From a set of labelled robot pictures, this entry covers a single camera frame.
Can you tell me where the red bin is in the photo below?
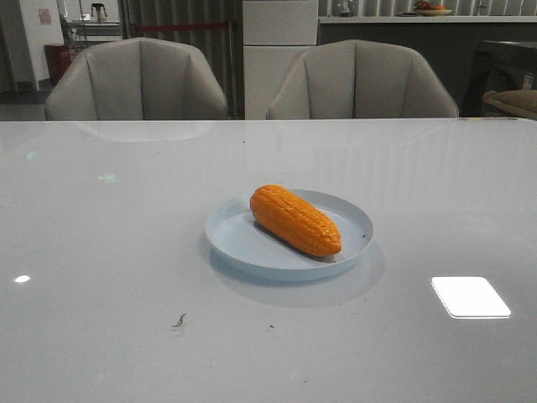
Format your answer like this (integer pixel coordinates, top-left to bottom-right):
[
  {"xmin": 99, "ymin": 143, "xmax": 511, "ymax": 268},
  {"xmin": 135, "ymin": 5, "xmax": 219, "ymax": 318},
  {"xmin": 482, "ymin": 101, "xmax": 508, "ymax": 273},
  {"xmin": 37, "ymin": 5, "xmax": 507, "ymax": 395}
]
[{"xmin": 44, "ymin": 44, "xmax": 71, "ymax": 86}]

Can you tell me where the left beige upholstered chair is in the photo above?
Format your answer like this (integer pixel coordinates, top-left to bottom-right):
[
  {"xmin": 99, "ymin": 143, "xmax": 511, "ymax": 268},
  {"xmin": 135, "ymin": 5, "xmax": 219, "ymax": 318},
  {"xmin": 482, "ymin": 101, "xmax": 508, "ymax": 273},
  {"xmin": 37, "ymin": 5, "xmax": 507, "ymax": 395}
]
[{"xmin": 44, "ymin": 38, "xmax": 228, "ymax": 121}]

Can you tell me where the dark side table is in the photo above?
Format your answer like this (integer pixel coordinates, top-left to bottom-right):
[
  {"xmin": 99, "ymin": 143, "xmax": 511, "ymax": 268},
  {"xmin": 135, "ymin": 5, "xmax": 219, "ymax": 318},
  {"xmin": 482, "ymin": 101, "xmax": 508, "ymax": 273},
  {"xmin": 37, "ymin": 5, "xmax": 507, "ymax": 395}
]
[{"xmin": 461, "ymin": 40, "xmax": 536, "ymax": 117}]

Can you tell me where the grey counter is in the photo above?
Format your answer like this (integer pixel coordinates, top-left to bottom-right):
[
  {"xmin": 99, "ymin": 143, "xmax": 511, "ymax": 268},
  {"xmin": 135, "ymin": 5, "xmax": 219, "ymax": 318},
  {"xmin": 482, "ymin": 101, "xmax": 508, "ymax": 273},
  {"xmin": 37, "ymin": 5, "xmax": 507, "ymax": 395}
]
[{"xmin": 317, "ymin": 16, "xmax": 536, "ymax": 113}]

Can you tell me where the beige upholstered chair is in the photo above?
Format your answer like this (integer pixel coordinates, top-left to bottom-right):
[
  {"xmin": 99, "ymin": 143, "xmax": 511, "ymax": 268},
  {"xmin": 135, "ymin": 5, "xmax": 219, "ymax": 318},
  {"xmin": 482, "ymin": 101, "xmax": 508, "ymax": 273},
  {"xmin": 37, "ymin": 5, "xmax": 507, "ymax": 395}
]
[
  {"xmin": 266, "ymin": 39, "xmax": 459, "ymax": 120},
  {"xmin": 44, "ymin": 38, "xmax": 228, "ymax": 121}
]

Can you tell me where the white cabinet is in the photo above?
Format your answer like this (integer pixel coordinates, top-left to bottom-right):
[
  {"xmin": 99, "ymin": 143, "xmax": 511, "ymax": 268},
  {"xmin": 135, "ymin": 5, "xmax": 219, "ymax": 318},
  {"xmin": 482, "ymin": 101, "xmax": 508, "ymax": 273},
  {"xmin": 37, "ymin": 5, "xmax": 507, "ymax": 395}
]
[{"xmin": 242, "ymin": 1, "xmax": 318, "ymax": 120}]

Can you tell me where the tan cushion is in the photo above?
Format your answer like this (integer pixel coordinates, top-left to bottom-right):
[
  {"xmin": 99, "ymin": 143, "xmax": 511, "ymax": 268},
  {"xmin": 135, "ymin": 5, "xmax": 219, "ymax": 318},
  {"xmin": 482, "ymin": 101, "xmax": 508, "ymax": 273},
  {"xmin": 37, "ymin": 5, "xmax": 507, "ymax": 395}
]
[{"xmin": 482, "ymin": 90, "xmax": 536, "ymax": 120}]

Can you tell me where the light blue round plate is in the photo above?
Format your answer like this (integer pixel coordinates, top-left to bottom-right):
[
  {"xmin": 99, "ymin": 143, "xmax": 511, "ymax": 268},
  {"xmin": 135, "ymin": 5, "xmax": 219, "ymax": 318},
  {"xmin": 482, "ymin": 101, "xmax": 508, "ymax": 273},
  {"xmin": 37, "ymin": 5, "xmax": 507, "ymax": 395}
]
[{"xmin": 205, "ymin": 189, "xmax": 374, "ymax": 282}]

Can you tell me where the red barrier belt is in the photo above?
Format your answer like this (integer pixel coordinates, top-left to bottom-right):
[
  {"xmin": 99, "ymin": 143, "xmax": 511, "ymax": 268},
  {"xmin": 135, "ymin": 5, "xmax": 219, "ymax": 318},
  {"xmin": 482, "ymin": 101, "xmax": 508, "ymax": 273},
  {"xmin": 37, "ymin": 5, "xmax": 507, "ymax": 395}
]
[{"xmin": 134, "ymin": 22, "xmax": 229, "ymax": 33}]

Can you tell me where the fruit bowl on counter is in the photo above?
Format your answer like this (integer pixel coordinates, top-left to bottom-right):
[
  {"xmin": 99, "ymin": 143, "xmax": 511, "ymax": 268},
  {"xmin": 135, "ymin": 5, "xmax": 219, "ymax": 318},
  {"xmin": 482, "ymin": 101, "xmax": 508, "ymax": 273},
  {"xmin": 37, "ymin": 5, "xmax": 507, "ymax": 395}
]
[{"xmin": 414, "ymin": 0, "xmax": 452, "ymax": 17}]

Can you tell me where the orange plastic corn cob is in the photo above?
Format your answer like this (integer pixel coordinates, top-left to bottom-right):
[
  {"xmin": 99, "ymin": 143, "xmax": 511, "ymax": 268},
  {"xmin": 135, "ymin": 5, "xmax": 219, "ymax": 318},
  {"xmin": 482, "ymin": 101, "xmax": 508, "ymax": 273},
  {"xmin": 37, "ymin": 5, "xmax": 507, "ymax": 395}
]
[{"xmin": 249, "ymin": 185, "xmax": 342, "ymax": 257}]

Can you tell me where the right beige upholstered chair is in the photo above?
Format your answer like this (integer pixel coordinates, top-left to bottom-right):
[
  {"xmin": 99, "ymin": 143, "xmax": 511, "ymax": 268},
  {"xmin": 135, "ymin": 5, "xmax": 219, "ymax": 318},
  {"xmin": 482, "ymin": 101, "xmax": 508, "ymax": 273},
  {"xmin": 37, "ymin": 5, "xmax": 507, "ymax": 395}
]
[{"xmin": 266, "ymin": 39, "xmax": 459, "ymax": 120}]

